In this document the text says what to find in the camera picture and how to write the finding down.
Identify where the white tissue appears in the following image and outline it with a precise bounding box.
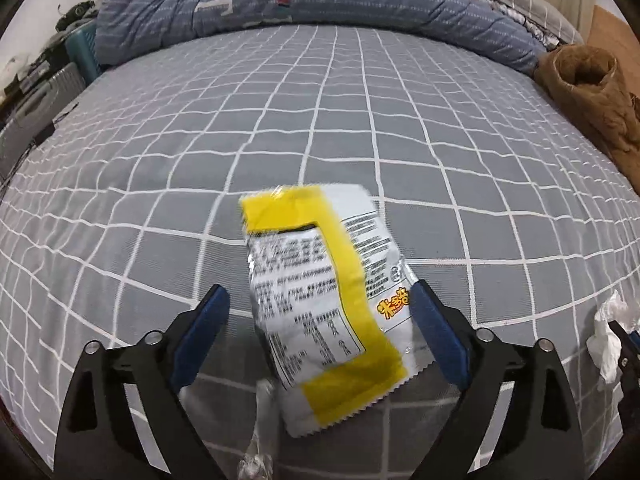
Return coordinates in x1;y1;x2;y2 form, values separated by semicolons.
587;290;639;385

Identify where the grey suitcase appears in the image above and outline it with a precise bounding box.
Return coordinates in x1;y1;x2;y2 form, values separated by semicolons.
0;62;89;181

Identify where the clear plastic wrapper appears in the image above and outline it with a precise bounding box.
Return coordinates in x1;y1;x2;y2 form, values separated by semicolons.
236;379;280;480

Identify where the teal plastic stool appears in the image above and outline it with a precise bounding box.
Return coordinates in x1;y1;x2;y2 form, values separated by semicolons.
64;23;102;84

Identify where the black charger with cable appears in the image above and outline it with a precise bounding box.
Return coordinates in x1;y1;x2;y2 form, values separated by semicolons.
1;101;78;191

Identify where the blue striped duvet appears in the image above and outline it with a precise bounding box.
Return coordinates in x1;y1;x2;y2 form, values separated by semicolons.
96;0;546;74

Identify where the brown fleece garment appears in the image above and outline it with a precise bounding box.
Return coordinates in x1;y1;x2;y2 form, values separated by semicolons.
534;44;639;190

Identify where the yellow white snack wrapper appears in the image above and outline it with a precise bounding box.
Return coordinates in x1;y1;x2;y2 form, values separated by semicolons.
239;183;434;438

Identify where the wooden headboard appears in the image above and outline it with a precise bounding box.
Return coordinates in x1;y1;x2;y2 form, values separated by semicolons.
587;6;640;96

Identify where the grey checked bed sheet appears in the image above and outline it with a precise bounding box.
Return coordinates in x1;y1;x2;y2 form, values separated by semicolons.
1;26;639;474

